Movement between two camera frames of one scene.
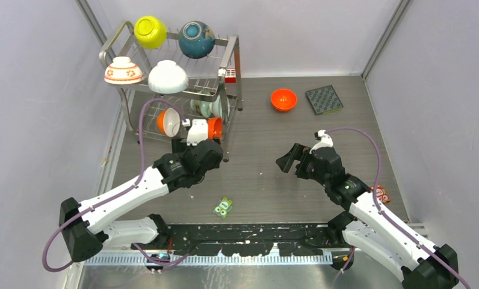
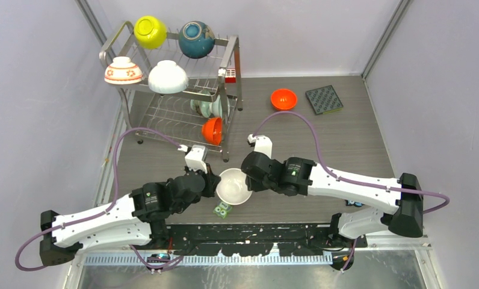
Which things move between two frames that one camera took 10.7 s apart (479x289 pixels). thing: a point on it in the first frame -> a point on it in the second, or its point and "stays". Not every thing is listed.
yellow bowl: [150, 32] stays
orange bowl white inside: [168, 122] -> [231, 188]
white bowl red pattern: [123, 71] stays
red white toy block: [230, 76] stays
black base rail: [250, 239] stays
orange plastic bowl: [283, 99] stays
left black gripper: [179, 146] -> [212, 180]
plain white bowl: [167, 77] stays
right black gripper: [298, 152] -> [254, 185]
